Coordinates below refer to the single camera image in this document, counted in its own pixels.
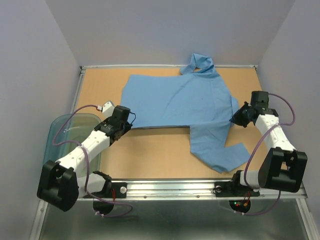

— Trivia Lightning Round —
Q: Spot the light blue long sleeve shirt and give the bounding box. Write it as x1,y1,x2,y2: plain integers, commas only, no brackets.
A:
120,53,250,173

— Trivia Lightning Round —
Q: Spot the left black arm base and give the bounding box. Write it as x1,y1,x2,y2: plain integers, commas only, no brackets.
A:
93,182,128,199

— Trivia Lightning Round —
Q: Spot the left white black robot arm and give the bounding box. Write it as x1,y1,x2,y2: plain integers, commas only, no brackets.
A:
36,101,133,217

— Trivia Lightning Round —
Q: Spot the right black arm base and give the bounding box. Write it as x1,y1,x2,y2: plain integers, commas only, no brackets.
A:
212,181,260,198

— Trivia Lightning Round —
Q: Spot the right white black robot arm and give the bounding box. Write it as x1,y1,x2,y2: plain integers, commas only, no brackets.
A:
230,91,308,195

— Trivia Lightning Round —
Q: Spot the clear blue plastic bin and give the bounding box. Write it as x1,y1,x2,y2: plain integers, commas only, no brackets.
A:
43,113,101,178

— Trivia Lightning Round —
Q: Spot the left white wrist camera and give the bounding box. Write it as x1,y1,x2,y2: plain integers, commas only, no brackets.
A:
96,100,116,118

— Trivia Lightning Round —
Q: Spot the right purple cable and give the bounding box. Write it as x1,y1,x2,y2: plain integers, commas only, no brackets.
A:
233,93,297,217

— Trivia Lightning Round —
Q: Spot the purple cable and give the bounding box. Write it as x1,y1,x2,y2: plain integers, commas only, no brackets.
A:
51,104,136,219
233,93,297,217

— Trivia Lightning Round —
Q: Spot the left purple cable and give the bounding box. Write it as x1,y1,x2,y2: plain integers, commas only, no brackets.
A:
51,104,136,219

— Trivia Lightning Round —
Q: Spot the aluminium front rail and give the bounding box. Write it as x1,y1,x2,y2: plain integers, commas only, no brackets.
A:
41,177,308,201

